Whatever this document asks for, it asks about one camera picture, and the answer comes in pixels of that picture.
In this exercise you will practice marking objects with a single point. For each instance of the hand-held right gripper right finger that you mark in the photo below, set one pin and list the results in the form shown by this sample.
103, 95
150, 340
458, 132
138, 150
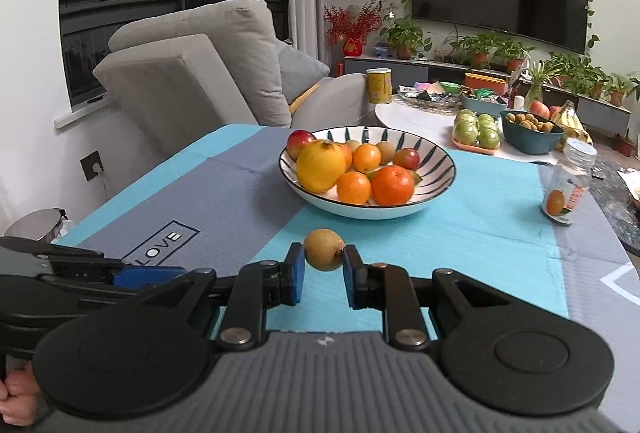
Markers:
350, 280

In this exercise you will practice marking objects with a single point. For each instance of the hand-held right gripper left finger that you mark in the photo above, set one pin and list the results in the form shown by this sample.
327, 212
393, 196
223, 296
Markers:
296, 275

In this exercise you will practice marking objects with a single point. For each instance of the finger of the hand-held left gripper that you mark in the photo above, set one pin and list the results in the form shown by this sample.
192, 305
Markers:
150, 275
100, 297

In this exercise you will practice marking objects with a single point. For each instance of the orange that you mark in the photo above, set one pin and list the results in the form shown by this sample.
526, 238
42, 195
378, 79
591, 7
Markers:
367, 158
353, 188

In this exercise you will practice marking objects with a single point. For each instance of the dark orange tangerine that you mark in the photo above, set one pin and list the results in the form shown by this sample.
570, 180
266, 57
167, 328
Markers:
393, 185

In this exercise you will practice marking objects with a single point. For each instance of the yellow lemon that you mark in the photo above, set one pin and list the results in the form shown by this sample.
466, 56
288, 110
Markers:
320, 165

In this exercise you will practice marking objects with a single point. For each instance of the small red fruit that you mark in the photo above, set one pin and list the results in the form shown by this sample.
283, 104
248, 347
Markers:
406, 158
299, 144
348, 155

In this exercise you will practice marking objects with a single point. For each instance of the white bowl with blue stripes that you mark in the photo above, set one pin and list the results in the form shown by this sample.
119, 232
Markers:
430, 173

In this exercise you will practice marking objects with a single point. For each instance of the person's left hand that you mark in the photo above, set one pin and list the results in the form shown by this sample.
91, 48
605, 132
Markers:
20, 398

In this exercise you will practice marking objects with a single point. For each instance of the steel trash bin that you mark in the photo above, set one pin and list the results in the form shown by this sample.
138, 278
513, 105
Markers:
35, 225

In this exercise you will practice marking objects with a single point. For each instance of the blue grey tablecloth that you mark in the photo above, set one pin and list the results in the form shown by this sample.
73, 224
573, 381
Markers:
475, 233

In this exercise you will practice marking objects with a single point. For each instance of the round white table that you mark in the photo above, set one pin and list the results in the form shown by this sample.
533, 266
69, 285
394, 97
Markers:
425, 120

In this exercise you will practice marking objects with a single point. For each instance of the yellow cushion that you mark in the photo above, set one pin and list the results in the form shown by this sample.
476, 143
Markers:
304, 98

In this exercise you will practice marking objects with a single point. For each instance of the orange fruit tray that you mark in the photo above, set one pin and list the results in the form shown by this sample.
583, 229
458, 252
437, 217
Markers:
477, 150

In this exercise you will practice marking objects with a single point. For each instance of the yellow can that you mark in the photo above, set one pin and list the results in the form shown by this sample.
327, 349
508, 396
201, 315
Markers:
379, 85

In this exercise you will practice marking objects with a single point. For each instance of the glass tray of snacks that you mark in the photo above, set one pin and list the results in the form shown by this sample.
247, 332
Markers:
427, 99

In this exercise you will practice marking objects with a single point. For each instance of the group of green apples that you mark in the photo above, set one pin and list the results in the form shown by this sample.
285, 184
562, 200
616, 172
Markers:
477, 128

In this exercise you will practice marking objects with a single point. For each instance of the grey cushion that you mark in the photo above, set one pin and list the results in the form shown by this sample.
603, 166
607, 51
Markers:
302, 70

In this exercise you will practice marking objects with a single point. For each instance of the beige sofa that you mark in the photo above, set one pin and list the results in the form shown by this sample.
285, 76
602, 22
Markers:
200, 73

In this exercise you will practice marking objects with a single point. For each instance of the grey tv cabinet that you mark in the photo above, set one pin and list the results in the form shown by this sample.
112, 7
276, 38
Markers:
410, 73

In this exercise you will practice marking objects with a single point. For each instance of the green lidded container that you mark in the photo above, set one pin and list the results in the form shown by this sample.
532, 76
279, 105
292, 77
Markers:
450, 87

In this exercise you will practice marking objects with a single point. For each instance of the teal basket of snacks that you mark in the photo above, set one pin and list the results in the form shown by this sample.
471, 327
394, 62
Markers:
482, 107

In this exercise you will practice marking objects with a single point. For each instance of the teal bowl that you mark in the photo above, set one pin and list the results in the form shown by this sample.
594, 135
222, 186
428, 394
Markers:
530, 143

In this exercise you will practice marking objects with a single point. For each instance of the clear bottle with orange label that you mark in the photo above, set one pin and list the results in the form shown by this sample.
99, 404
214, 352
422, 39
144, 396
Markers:
567, 193

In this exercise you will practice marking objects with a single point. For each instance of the pile of small longans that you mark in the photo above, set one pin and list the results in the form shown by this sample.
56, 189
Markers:
530, 122

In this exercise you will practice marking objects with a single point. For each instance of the orange box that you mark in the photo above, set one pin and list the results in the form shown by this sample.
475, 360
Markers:
485, 82

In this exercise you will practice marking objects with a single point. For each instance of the small white bottle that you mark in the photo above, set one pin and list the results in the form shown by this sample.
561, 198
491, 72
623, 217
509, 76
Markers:
519, 103

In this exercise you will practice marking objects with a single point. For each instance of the green potted plant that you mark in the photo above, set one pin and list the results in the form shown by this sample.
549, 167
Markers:
512, 55
580, 75
405, 38
617, 90
475, 48

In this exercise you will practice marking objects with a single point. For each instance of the red berry plant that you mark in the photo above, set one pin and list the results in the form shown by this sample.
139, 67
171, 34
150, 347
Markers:
352, 25

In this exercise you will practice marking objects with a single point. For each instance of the red apple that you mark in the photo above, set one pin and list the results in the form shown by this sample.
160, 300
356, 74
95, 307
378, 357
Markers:
555, 112
539, 109

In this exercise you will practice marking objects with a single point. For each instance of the glass vase with plant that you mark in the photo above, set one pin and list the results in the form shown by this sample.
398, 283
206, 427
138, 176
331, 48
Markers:
537, 85

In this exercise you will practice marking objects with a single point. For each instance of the bunch of bananas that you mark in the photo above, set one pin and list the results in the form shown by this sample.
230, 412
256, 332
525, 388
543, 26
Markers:
570, 123

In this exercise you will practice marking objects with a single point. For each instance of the dark marble table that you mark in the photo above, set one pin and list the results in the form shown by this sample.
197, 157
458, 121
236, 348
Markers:
617, 213

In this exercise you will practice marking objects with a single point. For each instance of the white paper sheet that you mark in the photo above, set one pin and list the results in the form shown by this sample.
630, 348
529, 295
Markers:
632, 183

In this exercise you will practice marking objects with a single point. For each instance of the small red flowerpot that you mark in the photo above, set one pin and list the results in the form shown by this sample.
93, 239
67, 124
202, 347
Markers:
625, 145

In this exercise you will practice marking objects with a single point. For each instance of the tall leafy plant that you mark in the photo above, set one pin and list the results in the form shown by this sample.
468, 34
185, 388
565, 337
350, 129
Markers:
636, 88

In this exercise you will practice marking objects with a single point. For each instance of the grey wall socket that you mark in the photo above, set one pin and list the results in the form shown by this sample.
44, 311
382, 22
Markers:
92, 165

